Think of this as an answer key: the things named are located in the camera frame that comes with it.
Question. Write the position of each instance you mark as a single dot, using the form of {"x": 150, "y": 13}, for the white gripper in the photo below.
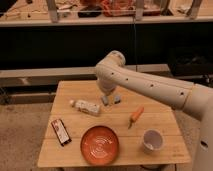
{"x": 108, "y": 88}

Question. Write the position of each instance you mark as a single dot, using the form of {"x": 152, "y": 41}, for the white plastic bottle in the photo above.
{"x": 86, "y": 107}

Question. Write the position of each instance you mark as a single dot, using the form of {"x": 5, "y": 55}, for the white paper cup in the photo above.
{"x": 152, "y": 141}

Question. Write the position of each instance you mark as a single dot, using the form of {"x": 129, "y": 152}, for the orange ceramic bowl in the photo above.
{"x": 99, "y": 146}

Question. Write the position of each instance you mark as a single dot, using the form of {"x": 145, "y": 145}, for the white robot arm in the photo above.
{"x": 193, "y": 99}

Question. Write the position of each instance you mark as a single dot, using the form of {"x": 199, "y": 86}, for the grey metal bench rail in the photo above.
{"x": 45, "y": 76}

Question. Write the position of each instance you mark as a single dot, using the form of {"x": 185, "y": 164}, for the orange carrot toy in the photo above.
{"x": 135, "y": 115}

